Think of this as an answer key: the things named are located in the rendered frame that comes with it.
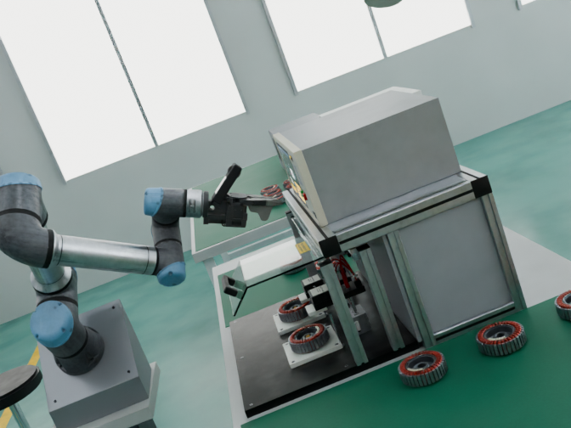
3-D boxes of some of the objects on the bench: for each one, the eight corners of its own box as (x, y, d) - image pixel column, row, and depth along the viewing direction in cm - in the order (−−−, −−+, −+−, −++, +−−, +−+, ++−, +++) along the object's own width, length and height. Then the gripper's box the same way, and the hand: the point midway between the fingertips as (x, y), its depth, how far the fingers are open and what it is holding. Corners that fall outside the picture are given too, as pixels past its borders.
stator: (291, 359, 199) (287, 347, 198) (291, 341, 210) (287, 330, 209) (330, 346, 198) (326, 334, 197) (329, 329, 209) (325, 318, 208)
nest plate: (279, 335, 220) (278, 332, 219) (274, 318, 234) (272, 315, 234) (325, 317, 221) (325, 313, 220) (317, 301, 235) (316, 297, 235)
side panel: (426, 349, 185) (387, 234, 177) (422, 345, 188) (383, 231, 180) (528, 308, 186) (492, 192, 178) (522, 304, 189) (487, 189, 181)
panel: (418, 342, 185) (381, 235, 178) (358, 269, 249) (328, 188, 242) (422, 340, 185) (385, 233, 178) (360, 267, 249) (331, 187, 242)
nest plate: (291, 368, 196) (289, 364, 196) (284, 347, 211) (282, 344, 211) (342, 347, 197) (342, 344, 197) (332, 328, 212) (330, 323, 211)
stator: (484, 335, 181) (480, 321, 180) (530, 330, 175) (526, 316, 174) (475, 359, 171) (470, 346, 171) (522, 355, 166) (518, 340, 165)
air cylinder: (355, 336, 201) (348, 318, 200) (349, 327, 208) (342, 310, 207) (372, 329, 201) (365, 312, 200) (365, 320, 208) (359, 303, 207)
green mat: (268, 602, 123) (267, 601, 123) (240, 425, 182) (240, 425, 182) (771, 390, 128) (771, 389, 128) (585, 284, 187) (585, 284, 187)
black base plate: (247, 419, 184) (244, 411, 184) (231, 328, 246) (228, 322, 246) (420, 348, 186) (417, 340, 186) (361, 275, 249) (358, 269, 248)
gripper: (201, 219, 201) (278, 222, 204) (202, 226, 192) (282, 230, 195) (203, 188, 199) (280, 192, 202) (204, 194, 190) (285, 198, 193)
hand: (278, 200), depth 198 cm, fingers closed
